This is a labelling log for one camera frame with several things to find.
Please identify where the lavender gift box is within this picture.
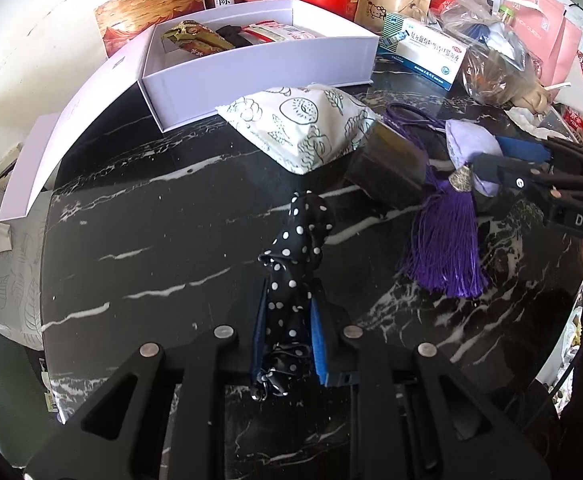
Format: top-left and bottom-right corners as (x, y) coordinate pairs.
(0, 0), (379, 223)

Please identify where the large white pouch orange artwork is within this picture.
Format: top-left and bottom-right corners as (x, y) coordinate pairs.
(94, 0), (207, 58)

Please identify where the lavender sachet purple tassel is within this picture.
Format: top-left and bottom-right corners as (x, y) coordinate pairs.
(386, 102), (505, 301)

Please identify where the beige ceramic figurine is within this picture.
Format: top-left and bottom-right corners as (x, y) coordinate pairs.
(509, 82), (547, 111)

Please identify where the white leaf print packet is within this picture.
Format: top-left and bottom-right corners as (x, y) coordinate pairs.
(216, 85), (382, 176)

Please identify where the red white snack packet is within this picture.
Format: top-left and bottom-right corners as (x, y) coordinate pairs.
(244, 21), (322, 44)

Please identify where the crumpled white tissue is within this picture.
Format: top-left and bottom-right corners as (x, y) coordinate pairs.
(509, 105), (547, 133)

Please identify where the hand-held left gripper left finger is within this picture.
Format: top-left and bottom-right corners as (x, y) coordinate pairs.
(24, 290), (268, 480)

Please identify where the white blue medicine box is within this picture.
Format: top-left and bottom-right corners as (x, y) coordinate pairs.
(376, 12), (469, 91)

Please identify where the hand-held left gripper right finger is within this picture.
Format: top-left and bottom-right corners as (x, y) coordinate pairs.
(310, 300), (552, 480)

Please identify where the brown nut snack packet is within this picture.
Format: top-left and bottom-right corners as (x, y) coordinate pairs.
(162, 20), (210, 53)

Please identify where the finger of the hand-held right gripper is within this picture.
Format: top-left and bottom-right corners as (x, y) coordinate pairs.
(495, 132), (583, 166)
(473, 152), (583, 196)

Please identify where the clear plastic bag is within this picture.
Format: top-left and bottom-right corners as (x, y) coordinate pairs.
(441, 0), (542, 106)

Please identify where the pink paper bag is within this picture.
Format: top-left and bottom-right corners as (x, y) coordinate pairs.
(501, 0), (583, 86)

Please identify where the black polka dot scarf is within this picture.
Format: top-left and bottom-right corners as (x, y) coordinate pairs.
(252, 190), (336, 403)

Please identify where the leaf pattern grey cushion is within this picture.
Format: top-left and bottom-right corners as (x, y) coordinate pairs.
(0, 220), (48, 351)

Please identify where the smoky clear plastic case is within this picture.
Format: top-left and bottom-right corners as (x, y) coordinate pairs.
(344, 120), (429, 211)

